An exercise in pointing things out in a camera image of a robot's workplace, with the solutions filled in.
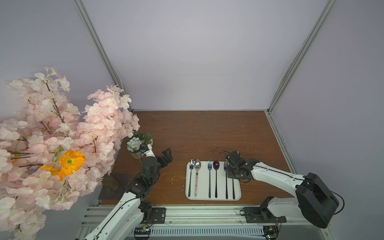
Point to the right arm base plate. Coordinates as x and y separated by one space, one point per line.
260 215

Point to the left controller board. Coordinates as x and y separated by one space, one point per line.
142 233

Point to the left corner aluminium post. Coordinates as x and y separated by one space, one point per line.
85 17

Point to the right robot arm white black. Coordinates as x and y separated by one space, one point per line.
311 199

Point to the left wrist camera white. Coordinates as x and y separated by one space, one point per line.
146 151

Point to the corner aluminium post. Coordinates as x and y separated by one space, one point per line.
85 17
300 55

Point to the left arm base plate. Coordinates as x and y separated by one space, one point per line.
154 216

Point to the white flower beige pot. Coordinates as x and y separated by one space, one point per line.
133 146

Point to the blue fork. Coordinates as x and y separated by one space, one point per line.
210 165

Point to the aluminium front rail frame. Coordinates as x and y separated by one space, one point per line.
209 221

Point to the green handled iridescent fork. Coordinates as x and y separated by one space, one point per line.
191 166

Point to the purple spoon long handle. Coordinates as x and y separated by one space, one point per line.
233 189

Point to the purple fork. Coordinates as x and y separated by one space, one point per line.
226 171

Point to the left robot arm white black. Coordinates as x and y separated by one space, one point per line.
133 207

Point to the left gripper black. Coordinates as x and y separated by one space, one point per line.
163 159

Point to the orange artificial poppy flower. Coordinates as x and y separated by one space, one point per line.
70 162

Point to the controller board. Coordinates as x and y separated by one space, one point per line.
142 233
270 232

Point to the silver spoon pink handle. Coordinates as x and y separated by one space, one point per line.
198 166

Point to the white plastic tray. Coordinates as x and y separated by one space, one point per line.
203 184

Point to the right corner aluminium post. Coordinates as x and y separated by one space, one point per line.
300 55

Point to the pink blossom artificial tree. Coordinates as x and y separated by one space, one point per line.
48 126

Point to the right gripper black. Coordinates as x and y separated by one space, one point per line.
234 160

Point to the right controller board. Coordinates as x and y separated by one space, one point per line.
270 232

